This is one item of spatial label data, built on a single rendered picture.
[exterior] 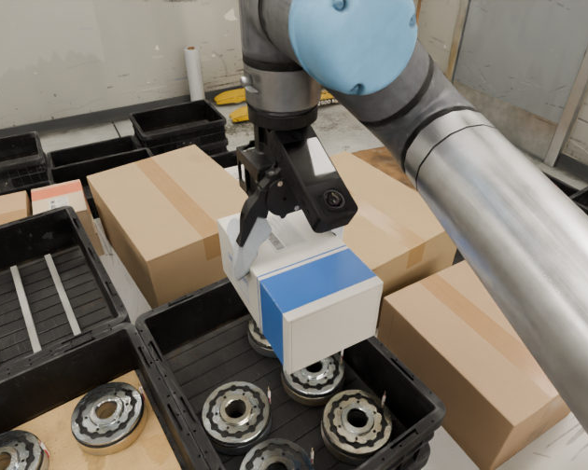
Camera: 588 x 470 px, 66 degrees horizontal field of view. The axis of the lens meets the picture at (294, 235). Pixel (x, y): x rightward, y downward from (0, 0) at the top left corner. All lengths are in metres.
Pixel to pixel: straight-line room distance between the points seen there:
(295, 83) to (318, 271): 0.21
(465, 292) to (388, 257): 0.16
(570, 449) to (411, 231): 0.48
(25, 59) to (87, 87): 0.41
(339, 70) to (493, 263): 0.15
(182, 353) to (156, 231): 0.29
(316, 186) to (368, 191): 0.67
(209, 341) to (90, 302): 0.27
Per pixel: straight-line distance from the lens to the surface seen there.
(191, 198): 1.09
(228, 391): 0.75
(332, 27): 0.30
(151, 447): 0.76
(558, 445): 1.00
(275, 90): 0.43
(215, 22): 3.94
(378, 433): 0.72
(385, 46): 0.32
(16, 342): 0.97
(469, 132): 0.35
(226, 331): 0.86
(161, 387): 0.69
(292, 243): 0.55
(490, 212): 0.31
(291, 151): 0.46
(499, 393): 0.81
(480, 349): 0.85
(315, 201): 0.43
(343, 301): 0.49
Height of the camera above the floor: 1.48
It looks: 38 degrees down
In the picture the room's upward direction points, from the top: straight up
